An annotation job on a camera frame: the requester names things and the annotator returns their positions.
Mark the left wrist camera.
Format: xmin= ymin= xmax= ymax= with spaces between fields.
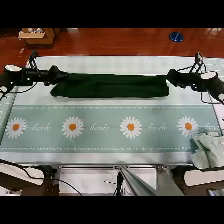
xmin=27 ymin=50 xmax=40 ymax=70

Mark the wooden box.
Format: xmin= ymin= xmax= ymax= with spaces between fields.
xmin=17 ymin=27 xmax=56 ymax=46

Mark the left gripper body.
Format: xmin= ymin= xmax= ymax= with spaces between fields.
xmin=47 ymin=64 xmax=70 ymax=87

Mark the black cable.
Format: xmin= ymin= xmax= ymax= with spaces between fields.
xmin=53 ymin=179 xmax=83 ymax=197

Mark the blue round object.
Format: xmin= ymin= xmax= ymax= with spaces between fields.
xmin=168 ymin=31 xmax=185 ymax=43

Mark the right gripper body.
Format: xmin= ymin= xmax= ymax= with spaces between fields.
xmin=166 ymin=68 xmax=188 ymax=89

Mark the pale green garment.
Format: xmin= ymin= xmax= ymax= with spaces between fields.
xmin=190 ymin=131 xmax=224 ymax=171

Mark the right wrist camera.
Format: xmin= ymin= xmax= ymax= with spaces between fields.
xmin=193 ymin=51 xmax=205 ymax=73

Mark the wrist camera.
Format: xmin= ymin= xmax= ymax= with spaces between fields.
xmin=27 ymin=50 xmax=40 ymax=70
xmin=193 ymin=51 xmax=205 ymax=73

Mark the dark green garment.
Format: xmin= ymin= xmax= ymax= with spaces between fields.
xmin=49 ymin=72 xmax=171 ymax=100

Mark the silver frame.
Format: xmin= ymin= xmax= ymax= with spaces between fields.
xmin=0 ymin=162 xmax=224 ymax=197

